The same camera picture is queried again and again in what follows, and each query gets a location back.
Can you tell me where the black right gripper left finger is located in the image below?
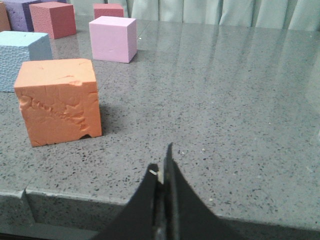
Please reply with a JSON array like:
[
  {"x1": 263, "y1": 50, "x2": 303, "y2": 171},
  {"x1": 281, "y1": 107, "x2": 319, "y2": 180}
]
[{"x1": 93, "y1": 164, "x2": 159, "y2": 240}]

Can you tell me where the purple foam cube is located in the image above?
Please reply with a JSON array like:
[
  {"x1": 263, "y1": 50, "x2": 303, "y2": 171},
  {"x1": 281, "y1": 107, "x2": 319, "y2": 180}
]
[{"x1": 3, "y1": 0, "x2": 41, "y2": 32}]

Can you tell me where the light blue foam cube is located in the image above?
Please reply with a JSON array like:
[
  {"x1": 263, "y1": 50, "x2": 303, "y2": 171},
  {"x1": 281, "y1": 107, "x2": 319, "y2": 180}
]
[{"x1": 0, "y1": 31, "x2": 53, "y2": 92}]

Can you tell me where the orange textured foam cube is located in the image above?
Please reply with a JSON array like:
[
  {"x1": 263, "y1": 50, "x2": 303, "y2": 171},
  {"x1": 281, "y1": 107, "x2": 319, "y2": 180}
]
[{"x1": 0, "y1": 1, "x2": 11, "y2": 32}]

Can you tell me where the damaged orange foam cube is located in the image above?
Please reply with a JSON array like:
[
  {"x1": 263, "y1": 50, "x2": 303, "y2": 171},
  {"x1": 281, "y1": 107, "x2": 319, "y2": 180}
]
[{"x1": 14, "y1": 58, "x2": 102, "y2": 147}]

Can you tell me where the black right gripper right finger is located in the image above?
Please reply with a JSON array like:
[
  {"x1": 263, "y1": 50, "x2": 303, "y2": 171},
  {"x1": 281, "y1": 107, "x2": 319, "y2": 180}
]
[{"x1": 163, "y1": 143, "x2": 243, "y2": 240}]

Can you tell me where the pink foam cube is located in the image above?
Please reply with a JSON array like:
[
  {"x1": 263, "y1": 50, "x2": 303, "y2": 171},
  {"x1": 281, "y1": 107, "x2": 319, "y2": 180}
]
[{"x1": 89, "y1": 16, "x2": 137, "y2": 63}]

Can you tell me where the pale green curtain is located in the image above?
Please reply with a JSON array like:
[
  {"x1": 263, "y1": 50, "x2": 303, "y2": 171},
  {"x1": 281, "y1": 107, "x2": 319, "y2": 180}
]
[{"x1": 66, "y1": 0, "x2": 320, "y2": 31}]

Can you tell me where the red textured foam cube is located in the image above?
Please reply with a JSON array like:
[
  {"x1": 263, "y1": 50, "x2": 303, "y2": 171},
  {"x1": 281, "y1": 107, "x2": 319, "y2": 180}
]
[{"x1": 29, "y1": 1, "x2": 77, "y2": 39}]

